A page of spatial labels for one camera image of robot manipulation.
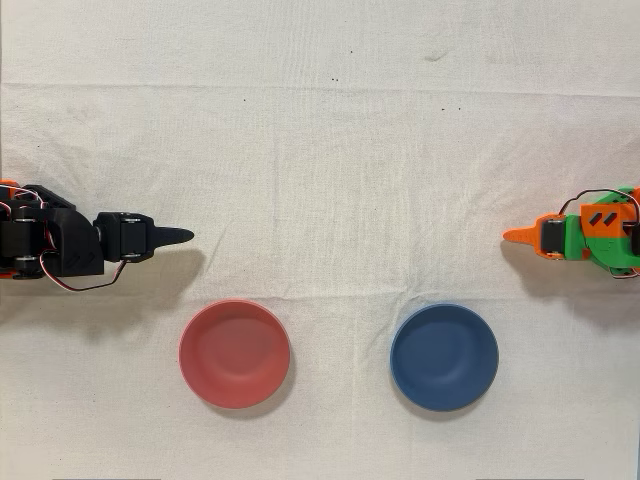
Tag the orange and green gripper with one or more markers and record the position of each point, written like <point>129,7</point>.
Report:
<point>551,238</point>

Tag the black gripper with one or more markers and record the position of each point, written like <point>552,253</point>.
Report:
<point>134,239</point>

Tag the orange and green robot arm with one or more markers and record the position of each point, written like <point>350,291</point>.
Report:
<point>636,242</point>

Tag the pink bowl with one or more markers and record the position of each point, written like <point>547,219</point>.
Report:
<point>235,355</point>

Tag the blue bowl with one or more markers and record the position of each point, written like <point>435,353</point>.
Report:
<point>445,357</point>

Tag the white table cloth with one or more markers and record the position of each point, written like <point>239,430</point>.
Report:
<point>320,440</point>

